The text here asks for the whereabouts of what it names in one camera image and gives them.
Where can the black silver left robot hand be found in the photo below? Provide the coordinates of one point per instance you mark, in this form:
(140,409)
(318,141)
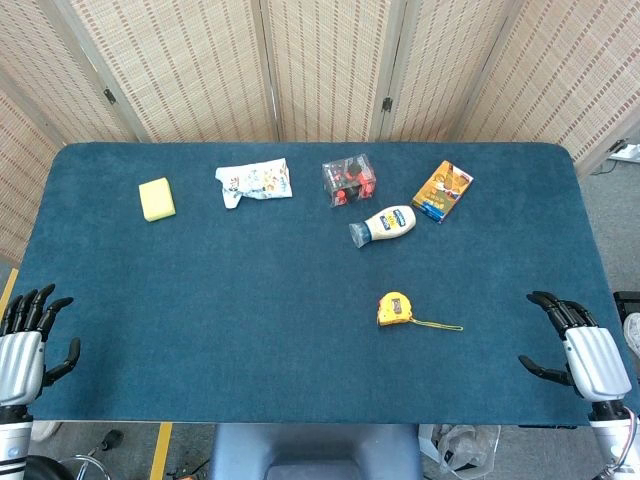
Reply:
(20,357)

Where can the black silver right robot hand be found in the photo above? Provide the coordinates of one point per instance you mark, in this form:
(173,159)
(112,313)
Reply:
(597,362)

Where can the yellow tape measure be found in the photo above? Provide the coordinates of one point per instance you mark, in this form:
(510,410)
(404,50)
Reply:
(394,309)

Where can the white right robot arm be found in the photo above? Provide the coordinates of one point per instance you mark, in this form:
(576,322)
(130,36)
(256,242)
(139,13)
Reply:
(612,432)

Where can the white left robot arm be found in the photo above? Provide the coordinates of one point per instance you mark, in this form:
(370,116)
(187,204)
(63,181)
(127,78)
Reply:
(12,442)

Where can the black box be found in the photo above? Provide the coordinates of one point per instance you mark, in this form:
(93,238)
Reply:
(625,302)

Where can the black stool with chrome legs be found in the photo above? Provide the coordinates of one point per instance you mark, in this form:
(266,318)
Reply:
(50,470)

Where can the clear plastic bag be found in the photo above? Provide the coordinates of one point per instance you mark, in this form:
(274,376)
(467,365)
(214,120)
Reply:
(465,447)

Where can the yellow sponge block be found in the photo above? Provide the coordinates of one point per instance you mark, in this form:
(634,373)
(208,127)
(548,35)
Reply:
(157,199)

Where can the white power strip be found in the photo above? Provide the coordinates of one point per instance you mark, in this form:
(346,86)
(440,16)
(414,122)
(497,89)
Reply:
(627,152)

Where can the orange printed carton box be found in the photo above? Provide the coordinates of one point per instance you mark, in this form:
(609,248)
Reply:
(442,191)

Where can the white mayonnaise squeeze bottle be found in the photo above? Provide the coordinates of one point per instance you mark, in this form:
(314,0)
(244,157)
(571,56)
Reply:
(390,224)

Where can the teal table cloth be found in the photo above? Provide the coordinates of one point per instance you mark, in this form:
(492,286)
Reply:
(280,310)

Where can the crumpled white snack bag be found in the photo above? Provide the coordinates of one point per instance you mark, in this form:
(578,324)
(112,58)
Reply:
(255,182)

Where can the blue robot torso base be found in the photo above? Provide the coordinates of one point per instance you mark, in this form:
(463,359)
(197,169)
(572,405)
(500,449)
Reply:
(315,452)

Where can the clear box with red parts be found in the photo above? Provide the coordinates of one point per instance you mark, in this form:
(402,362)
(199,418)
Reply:
(349,180)

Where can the woven bamboo folding screen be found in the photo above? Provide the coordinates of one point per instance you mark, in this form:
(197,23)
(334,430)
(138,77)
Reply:
(325,65)

